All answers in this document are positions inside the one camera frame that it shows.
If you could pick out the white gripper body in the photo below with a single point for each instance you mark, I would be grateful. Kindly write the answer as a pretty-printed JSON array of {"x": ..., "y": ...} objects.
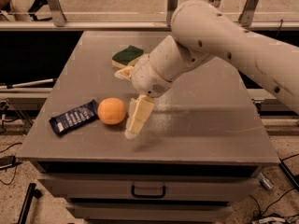
[{"x": 146, "y": 77}]

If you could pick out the white rod with black grip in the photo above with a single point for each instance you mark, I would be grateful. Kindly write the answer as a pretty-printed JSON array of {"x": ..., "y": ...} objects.
[{"x": 28, "y": 84}]

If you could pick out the green and yellow sponge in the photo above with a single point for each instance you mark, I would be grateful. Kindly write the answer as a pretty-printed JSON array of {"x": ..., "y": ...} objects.
[{"x": 127, "y": 57}]

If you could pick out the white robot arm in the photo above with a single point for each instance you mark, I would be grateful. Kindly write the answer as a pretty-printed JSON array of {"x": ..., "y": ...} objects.
[{"x": 200, "y": 33}]

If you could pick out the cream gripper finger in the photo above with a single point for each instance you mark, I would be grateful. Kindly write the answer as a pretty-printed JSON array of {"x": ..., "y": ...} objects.
[
  {"x": 139, "y": 112},
  {"x": 124, "y": 73}
]

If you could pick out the metal railing frame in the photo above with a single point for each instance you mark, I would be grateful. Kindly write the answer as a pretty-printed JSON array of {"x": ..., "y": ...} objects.
[{"x": 144, "y": 14}]

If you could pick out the orange fruit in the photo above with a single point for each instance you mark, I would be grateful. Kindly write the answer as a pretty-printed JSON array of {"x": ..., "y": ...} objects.
[{"x": 111, "y": 111}]

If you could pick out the black bar on floor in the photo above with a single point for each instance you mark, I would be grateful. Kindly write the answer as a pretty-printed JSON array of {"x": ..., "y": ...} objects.
[{"x": 31, "y": 193}]

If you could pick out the black drawer handle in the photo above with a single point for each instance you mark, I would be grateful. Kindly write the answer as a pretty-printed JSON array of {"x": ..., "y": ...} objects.
[{"x": 148, "y": 193}]

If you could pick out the blue rxbar blueberry wrapper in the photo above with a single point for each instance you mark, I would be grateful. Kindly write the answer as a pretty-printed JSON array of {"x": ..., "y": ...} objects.
[{"x": 74, "y": 118}]

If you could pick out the grey drawer cabinet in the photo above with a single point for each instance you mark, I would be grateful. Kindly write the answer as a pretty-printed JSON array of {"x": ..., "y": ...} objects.
[{"x": 204, "y": 141}]

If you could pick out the white power strip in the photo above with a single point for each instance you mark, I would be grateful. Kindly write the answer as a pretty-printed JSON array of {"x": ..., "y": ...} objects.
[{"x": 269, "y": 220}]

